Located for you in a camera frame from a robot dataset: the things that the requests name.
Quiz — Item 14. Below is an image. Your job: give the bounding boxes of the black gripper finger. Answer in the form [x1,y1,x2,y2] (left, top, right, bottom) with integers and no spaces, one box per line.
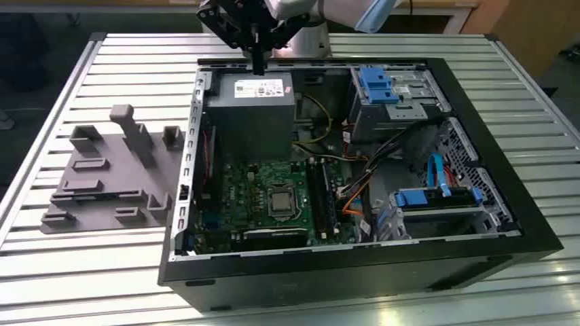
[195,0,262,76]
[259,19,302,76]

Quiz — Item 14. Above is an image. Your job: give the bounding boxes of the black RAM slot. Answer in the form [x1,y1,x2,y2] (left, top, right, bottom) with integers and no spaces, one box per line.
[306,158,331,240]

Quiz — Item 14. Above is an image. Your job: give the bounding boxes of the dark installed RAM stick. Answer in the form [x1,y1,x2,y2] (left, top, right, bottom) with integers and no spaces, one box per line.
[316,158,342,238]

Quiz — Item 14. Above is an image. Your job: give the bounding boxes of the blue plastic drive latch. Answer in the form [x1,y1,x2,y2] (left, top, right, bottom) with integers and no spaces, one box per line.
[360,67,400,105]

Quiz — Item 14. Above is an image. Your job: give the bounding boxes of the grey power supply unit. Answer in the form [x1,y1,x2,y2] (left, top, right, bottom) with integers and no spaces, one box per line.
[203,71,299,164]

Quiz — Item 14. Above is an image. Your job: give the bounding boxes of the metal drive cage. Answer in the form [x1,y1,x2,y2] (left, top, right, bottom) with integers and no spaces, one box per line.
[348,66,455,143]

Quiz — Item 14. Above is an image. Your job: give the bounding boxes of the grey parts rack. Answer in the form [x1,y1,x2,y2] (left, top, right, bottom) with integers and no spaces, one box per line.
[39,104,188,235]

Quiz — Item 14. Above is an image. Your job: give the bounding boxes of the black office chair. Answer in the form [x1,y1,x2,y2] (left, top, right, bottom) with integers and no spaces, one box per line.
[0,12,52,93]

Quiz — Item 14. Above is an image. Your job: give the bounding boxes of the green motherboard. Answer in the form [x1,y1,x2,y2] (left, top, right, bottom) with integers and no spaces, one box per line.
[194,159,359,254]

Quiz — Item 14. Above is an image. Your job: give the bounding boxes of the silver CPU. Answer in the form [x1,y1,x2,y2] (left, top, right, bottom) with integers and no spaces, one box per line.
[270,194,294,213]

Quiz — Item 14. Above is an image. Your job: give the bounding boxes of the blue expansion slot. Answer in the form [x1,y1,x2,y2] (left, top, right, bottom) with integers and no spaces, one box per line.
[203,211,223,235]

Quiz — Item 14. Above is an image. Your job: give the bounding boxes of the wooden cabinet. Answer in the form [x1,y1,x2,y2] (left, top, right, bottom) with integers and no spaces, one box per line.
[462,0,580,79]

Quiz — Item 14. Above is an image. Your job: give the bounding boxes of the hard disk in blue carrier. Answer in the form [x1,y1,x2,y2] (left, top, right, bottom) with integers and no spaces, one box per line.
[392,187,484,210]

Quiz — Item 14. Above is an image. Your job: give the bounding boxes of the black graphics card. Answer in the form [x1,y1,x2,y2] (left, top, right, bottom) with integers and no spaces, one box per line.
[231,226,310,252]

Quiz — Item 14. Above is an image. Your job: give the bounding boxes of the metal disk bay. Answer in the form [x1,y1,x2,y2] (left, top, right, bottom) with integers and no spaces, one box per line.
[374,189,504,242]

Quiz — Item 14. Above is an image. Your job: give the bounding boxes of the black PC case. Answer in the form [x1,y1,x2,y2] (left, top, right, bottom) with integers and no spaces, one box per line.
[156,56,564,312]

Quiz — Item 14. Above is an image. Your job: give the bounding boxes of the yellow and black wires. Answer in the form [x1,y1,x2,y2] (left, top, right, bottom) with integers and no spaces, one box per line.
[292,94,370,161]

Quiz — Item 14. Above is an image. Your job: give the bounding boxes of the black flat cable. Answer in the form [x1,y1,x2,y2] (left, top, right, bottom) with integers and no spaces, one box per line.
[362,124,438,177]

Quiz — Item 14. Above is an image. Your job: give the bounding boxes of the blue flat wire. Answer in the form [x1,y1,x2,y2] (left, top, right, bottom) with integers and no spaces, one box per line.
[427,153,454,198]

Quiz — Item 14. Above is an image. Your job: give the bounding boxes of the orange red yellow wires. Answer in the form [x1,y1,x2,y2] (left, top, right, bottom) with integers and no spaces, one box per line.
[342,189,364,217]

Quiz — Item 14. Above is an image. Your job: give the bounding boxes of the red flat wire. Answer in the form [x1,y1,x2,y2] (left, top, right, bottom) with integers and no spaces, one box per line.
[444,165,464,188]

